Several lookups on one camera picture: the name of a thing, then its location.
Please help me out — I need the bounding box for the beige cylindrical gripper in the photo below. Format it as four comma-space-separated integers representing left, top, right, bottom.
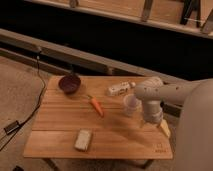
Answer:
142, 101, 171, 137

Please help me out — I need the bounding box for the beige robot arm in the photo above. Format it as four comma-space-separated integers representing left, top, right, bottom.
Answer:
134, 77, 213, 171

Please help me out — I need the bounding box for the clear plastic cup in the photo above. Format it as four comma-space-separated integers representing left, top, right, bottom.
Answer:
123, 94, 141, 116

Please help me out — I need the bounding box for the wooden table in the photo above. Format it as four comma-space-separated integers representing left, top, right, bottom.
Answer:
24, 76, 173, 160

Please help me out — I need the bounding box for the orange toy carrot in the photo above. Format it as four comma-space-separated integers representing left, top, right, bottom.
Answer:
88, 96, 104, 117

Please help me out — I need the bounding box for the white sponge block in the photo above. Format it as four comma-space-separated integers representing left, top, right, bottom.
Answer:
74, 130, 92, 151

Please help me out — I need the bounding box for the dark red bowl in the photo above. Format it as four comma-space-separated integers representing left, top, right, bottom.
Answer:
58, 74, 81, 94

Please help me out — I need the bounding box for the black power adapter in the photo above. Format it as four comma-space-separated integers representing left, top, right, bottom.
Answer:
4, 121, 20, 135

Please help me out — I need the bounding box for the black cable left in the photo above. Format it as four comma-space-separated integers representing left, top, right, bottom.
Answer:
0, 50, 48, 152

